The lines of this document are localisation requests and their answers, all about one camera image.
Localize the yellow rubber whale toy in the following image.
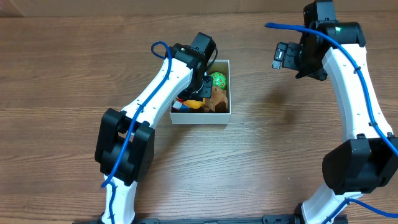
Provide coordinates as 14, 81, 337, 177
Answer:
183, 98, 206, 110

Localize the green number ball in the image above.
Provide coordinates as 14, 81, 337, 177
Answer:
210, 72, 227, 90

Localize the brown plush capybara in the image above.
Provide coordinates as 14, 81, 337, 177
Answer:
203, 86, 229, 113

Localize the colourful puzzle cube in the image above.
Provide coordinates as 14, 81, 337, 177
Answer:
172, 101, 190, 113

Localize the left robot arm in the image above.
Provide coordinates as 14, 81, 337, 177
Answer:
95, 32, 218, 223

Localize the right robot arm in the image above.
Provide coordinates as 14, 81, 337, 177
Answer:
267, 1, 397, 223

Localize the white cardboard box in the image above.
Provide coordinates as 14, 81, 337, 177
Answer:
169, 60, 231, 124

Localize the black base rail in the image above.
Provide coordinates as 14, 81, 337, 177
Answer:
72, 213, 349, 224

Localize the right blue cable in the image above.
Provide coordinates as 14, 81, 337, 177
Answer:
264, 22, 398, 224

